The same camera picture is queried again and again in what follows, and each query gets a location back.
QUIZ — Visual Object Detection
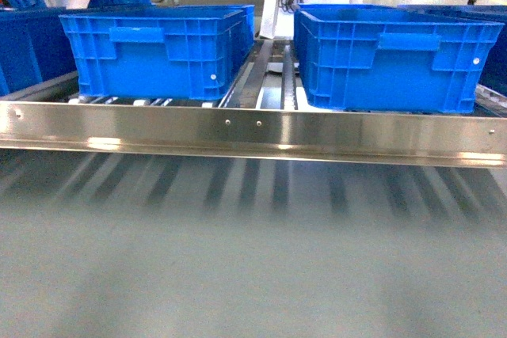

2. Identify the stainless steel shelf rack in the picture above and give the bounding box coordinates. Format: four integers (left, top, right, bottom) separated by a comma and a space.
1, 40, 506, 167

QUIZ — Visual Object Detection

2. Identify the left blue plastic bin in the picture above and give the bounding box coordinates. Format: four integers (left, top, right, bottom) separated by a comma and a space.
59, 4, 254, 101

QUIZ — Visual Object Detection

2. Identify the blue plastic bin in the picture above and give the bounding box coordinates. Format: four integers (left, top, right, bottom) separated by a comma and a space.
294, 5, 504, 114
59, 4, 254, 101

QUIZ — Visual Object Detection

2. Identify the right blue plastic bin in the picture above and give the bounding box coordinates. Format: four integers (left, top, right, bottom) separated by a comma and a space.
294, 5, 504, 114

